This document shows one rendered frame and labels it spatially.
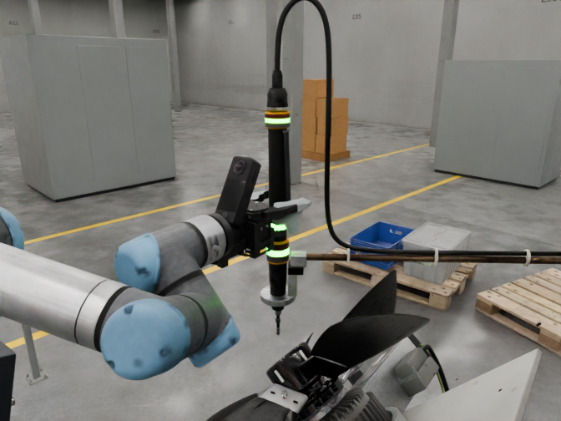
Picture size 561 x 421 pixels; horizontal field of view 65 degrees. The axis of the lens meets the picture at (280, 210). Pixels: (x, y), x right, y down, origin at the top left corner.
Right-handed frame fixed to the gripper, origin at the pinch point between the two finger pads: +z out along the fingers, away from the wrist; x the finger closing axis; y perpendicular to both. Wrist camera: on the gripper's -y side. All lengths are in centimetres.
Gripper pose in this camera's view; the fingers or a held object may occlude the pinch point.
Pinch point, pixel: (287, 195)
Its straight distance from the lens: 83.5
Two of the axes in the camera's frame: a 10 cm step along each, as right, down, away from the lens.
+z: 6.0, -2.5, 7.6
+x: 8.0, 1.9, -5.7
